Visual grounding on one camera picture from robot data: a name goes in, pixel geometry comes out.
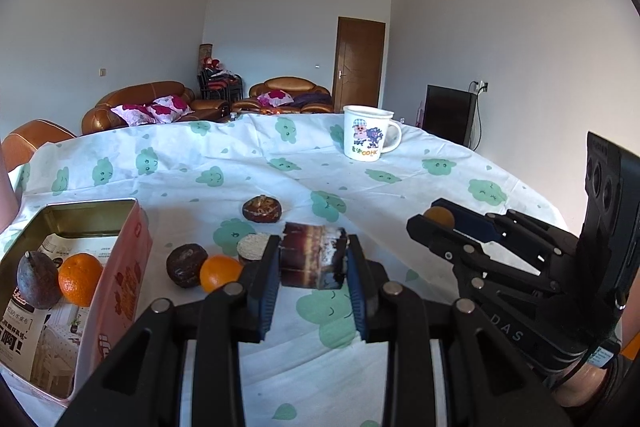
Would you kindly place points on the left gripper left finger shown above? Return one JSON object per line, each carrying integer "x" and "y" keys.
{"x": 238, "y": 312}

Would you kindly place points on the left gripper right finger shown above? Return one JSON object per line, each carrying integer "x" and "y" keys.
{"x": 386, "y": 311}

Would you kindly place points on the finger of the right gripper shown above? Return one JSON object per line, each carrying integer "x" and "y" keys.
{"x": 524, "y": 236}
{"x": 466, "y": 255}

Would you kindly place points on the orange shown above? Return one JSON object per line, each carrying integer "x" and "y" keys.
{"x": 217, "y": 271}
{"x": 78, "y": 277}

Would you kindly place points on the right hand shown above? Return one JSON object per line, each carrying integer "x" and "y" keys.
{"x": 589, "y": 384}

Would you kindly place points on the dark round mangosteen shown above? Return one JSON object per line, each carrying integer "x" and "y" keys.
{"x": 184, "y": 264}

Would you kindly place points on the pink metal tin box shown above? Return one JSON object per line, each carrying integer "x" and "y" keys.
{"x": 90, "y": 218}

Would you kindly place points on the white cloud-print tablecloth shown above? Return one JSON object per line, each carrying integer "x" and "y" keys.
{"x": 213, "y": 184}

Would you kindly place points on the black television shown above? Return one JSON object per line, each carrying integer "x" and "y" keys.
{"x": 449, "y": 114}

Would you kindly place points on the orange in tin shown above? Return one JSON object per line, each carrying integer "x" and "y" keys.
{"x": 78, "y": 277}

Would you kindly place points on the white cartoon mug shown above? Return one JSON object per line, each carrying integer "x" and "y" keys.
{"x": 369, "y": 132}

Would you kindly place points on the paper leaflet in tin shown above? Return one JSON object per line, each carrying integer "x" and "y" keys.
{"x": 52, "y": 352}

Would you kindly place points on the purple avocado in tin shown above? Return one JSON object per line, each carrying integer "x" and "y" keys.
{"x": 37, "y": 280}

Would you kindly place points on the pink floral cushion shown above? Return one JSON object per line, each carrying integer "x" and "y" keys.
{"x": 133, "y": 114}
{"x": 168, "y": 109}

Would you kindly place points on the pink cushion on small sofa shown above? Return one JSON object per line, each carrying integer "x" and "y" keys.
{"x": 275, "y": 98}

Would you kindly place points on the brown wooden door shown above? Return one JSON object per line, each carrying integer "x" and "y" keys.
{"x": 359, "y": 56}

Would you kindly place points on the small brown leather sofa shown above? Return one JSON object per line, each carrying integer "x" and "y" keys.
{"x": 309, "y": 98}

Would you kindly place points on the stacked dark chairs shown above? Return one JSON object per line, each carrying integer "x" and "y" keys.
{"x": 217, "y": 83}

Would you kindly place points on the long brown leather sofa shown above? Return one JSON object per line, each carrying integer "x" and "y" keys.
{"x": 101, "y": 118}

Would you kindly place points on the brown leather armchair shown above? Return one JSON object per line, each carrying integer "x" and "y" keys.
{"x": 20, "y": 145}

